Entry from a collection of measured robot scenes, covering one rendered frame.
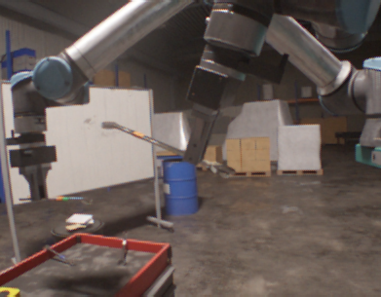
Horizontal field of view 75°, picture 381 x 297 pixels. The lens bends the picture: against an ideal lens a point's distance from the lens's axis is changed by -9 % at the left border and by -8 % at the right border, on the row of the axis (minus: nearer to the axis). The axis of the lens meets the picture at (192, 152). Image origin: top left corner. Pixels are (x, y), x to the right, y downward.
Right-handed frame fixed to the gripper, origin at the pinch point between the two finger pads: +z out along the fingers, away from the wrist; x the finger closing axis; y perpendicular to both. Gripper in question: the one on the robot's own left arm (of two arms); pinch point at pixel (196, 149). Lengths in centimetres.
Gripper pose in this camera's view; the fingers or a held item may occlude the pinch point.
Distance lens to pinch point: 46.0
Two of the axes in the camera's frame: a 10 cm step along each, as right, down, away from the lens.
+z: -3.0, 9.0, 3.0
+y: -9.0, -3.7, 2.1
